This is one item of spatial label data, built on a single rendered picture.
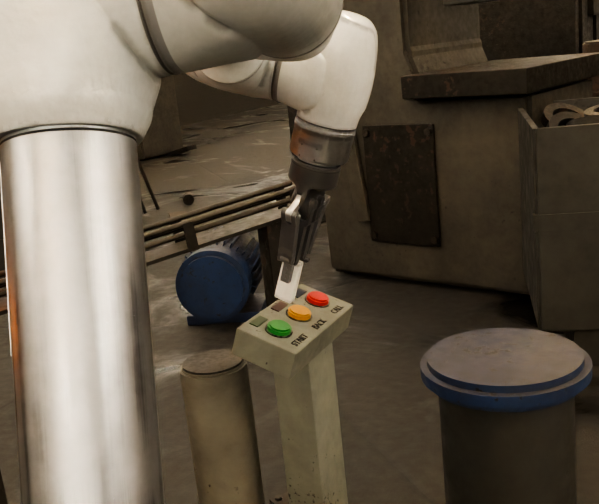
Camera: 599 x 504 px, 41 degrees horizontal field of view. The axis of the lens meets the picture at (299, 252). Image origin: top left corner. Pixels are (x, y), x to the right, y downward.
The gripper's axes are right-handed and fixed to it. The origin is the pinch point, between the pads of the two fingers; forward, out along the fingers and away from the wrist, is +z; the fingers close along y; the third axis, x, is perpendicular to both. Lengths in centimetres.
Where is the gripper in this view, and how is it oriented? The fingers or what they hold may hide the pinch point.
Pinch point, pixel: (288, 279)
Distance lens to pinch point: 128.0
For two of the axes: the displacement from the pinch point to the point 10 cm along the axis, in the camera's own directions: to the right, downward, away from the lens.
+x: 8.7, 3.5, -3.3
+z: -2.1, 9.0, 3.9
